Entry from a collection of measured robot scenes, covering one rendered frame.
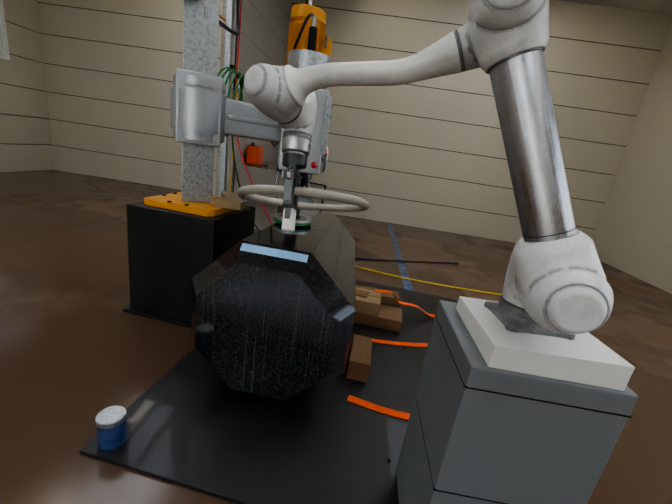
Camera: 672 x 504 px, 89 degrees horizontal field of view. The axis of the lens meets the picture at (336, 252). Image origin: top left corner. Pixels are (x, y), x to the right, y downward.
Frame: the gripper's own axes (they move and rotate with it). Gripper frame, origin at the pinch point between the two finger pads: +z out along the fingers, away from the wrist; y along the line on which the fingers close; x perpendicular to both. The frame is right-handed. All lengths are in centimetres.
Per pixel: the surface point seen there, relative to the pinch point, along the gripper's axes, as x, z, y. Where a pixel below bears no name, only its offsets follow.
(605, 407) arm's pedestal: -85, 38, -19
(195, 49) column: 85, -98, 91
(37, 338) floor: 152, 77, 73
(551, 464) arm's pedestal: -78, 57, -14
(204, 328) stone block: 45, 52, 47
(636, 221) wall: -459, -74, 478
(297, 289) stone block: 1.9, 27.3, 38.4
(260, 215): 120, -19, 363
